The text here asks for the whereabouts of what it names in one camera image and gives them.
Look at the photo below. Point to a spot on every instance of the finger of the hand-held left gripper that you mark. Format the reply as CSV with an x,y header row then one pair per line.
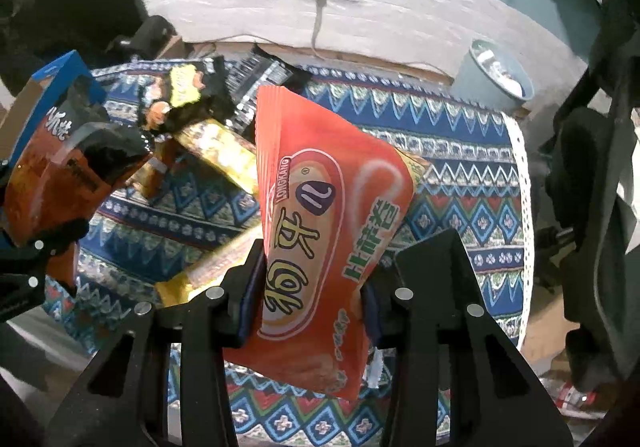
x,y
30,262

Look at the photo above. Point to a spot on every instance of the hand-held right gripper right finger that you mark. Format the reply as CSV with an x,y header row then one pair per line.
x,y
372,314

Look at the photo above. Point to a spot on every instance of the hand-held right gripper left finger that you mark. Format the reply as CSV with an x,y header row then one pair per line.
x,y
250,289

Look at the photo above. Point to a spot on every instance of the long yellow snack packet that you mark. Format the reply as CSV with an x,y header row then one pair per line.
x,y
220,152
200,272

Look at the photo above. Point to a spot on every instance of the orange black snack packet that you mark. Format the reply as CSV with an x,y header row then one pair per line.
x,y
55,177

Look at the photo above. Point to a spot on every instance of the orange red snack packet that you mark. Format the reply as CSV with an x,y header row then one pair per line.
x,y
310,207

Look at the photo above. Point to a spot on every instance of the blue cardboard box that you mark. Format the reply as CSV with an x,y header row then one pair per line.
x,y
60,77

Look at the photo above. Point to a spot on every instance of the patterned blue tablecloth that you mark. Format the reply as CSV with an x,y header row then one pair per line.
x,y
450,207

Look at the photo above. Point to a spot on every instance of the brown orange snack packet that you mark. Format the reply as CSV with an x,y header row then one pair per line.
x,y
155,167

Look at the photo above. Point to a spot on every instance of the black snack packet white print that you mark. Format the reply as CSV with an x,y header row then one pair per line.
x,y
277,62
250,87

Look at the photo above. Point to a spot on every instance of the black yellow snack packet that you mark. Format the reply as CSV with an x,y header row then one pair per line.
x,y
185,92

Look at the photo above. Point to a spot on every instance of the red white wrapper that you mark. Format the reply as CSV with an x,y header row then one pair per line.
x,y
570,394

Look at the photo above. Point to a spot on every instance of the small cardboard box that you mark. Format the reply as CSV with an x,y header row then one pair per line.
x,y
172,48

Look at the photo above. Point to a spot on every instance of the black round object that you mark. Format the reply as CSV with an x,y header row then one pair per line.
x,y
150,34

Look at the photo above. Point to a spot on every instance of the black office chair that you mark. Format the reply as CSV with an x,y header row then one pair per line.
x,y
590,177

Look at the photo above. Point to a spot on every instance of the grey blue waste bin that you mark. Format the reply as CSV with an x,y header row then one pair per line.
x,y
487,77

